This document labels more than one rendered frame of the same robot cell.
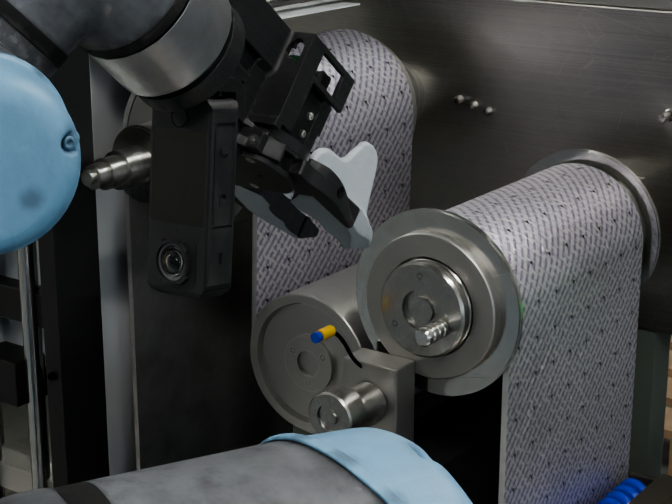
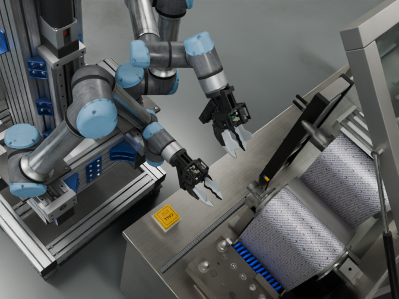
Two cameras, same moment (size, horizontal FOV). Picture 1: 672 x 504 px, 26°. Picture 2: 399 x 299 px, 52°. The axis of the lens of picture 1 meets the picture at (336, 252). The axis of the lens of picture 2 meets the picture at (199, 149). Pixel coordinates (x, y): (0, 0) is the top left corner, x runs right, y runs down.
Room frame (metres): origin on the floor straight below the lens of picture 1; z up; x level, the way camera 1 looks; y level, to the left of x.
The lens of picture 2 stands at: (0.72, -0.69, 2.33)
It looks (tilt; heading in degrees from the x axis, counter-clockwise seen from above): 56 degrees down; 83
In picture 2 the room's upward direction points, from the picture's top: 21 degrees clockwise
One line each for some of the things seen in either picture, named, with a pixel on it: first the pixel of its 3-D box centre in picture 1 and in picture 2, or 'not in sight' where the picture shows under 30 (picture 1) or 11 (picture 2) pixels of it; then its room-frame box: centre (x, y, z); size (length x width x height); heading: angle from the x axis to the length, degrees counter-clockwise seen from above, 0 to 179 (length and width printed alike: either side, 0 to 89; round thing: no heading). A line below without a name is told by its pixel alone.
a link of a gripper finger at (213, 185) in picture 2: not in sight; (215, 186); (0.89, 0.00, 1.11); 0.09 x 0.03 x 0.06; 153
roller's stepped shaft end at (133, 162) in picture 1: (113, 171); (309, 127); (1.13, 0.18, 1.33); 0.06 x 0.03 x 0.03; 144
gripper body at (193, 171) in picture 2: not in sight; (189, 168); (0.79, 0.03, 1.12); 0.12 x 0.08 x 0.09; 144
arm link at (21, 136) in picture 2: not in sight; (24, 144); (0.20, 0.03, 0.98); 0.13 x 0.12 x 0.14; 117
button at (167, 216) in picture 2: not in sight; (167, 216); (0.77, -0.07, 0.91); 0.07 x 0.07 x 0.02; 54
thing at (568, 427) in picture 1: (570, 450); (269, 257); (1.12, -0.20, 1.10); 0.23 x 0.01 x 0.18; 144
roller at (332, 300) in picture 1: (392, 321); (312, 216); (1.22, -0.05, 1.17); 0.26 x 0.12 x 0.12; 144
